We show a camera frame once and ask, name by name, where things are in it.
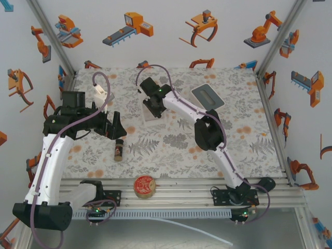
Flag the thin white tube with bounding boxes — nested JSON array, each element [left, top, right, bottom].
[[144, 217, 234, 246]]

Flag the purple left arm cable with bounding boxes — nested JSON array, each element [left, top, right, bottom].
[[30, 72, 111, 249]]

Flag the right control board green light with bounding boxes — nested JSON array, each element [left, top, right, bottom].
[[230, 207, 256, 223]]

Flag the short purple looped cable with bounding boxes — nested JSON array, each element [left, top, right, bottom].
[[86, 199, 118, 227]]

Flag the grey rectangular tray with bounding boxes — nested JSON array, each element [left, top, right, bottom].
[[190, 83, 225, 111]]

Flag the floral patterned table mat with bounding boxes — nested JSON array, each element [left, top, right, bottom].
[[61, 67, 283, 179]]

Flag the clear plastic case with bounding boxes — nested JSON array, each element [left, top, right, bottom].
[[143, 100, 170, 127]]

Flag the aluminium frame post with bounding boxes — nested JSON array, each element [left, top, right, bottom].
[[25, 0, 78, 76], [255, 0, 309, 76]]

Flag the black round puck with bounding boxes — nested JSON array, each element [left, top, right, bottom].
[[258, 177, 276, 194]]

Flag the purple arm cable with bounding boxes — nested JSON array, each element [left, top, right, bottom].
[[136, 64, 271, 225], [30, 72, 111, 249]]

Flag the left control board green light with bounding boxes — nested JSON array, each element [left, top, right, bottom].
[[87, 206, 108, 221]]

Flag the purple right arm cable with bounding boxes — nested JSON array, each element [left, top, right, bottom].
[[136, 64, 271, 225]]

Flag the aluminium side rail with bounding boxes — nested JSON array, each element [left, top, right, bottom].
[[255, 74, 295, 187]]

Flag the round red gold tin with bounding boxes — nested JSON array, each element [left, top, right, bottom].
[[133, 175, 157, 200]]

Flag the small spice bottle black cap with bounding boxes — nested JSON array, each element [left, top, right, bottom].
[[114, 139, 125, 162]]

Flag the aluminium front rails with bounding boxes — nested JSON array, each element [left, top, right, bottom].
[[59, 177, 305, 211]]

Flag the control board green light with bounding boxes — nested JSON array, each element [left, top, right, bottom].
[[230, 207, 256, 223], [87, 206, 108, 221]]

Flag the white slotted cable duct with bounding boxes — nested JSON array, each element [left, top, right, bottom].
[[72, 209, 232, 219]]

